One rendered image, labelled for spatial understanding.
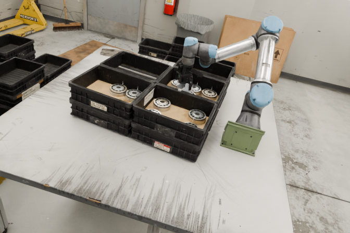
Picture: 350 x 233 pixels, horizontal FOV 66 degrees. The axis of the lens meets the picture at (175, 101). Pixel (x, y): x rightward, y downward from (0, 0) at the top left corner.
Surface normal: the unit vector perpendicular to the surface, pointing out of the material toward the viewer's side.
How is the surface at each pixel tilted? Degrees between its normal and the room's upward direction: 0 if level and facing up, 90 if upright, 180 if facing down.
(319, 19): 90
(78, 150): 0
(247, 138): 90
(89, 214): 0
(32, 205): 0
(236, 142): 90
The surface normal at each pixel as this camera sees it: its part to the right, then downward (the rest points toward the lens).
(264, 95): -0.07, -0.13
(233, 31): -0.20, 0.34
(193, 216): 0.16, -0.83
